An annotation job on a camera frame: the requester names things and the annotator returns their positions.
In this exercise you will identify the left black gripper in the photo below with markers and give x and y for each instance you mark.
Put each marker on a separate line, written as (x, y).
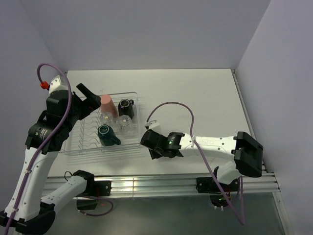
(89, 104)

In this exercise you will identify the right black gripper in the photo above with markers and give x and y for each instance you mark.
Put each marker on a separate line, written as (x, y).
(154, 154)

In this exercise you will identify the pink plastic cup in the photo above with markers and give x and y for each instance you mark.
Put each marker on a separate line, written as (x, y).
(107, 105)

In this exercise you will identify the clear glass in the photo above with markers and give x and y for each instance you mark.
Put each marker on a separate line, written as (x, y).
(107, 118)
(126, 125)

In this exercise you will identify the black ceramic mug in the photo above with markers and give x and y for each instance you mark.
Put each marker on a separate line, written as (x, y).
(125, 107)

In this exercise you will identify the teal ceramic mug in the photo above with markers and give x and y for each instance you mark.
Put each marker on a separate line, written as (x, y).
(107, 136)

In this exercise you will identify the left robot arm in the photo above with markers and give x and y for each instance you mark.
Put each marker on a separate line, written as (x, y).
(29, 212)

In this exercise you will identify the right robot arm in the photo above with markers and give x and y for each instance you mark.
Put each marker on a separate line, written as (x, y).
(243, 155)

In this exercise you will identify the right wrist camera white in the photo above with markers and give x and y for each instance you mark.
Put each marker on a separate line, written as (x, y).
(153, 125)

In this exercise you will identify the clear wire dish rack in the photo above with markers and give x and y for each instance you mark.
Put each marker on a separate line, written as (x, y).
(84, 138)

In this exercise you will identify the aluminium mounting rail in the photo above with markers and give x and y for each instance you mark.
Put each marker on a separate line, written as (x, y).
(166, 185)

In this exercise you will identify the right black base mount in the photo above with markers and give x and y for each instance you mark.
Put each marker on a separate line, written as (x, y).
(208, 186)

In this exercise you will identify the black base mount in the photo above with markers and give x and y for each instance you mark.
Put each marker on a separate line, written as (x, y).
(208, 186)
(100, 188)

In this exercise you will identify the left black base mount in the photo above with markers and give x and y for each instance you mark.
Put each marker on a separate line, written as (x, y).
(100, 188)

